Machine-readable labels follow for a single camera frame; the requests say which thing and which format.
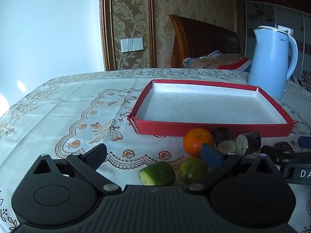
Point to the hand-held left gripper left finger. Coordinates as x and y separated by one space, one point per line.
96 157

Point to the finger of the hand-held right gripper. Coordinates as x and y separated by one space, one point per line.
273 153
305 142

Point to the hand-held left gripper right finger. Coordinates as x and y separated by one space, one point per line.
211 156

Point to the short dark sugarcane piece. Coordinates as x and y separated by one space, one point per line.
283 146

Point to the large orange tangerine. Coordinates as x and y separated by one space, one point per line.
194 142

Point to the green tangerine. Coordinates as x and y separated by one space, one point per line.
192 171

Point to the shallow red cardboard box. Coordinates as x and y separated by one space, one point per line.
206 106

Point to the green cucumber piece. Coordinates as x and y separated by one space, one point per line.
159 173

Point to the colourful floral cloth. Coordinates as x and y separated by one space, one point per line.
305 79

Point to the light blue electric kettle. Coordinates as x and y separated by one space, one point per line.
267 60

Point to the folded cloth on chair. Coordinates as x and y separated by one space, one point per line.
226 60

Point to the wardrobe with sliding doors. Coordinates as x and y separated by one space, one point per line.
264 14

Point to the white wall switch panel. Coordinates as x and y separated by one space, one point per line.
131 45

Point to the gold wall panel frame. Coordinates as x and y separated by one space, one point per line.
105 29

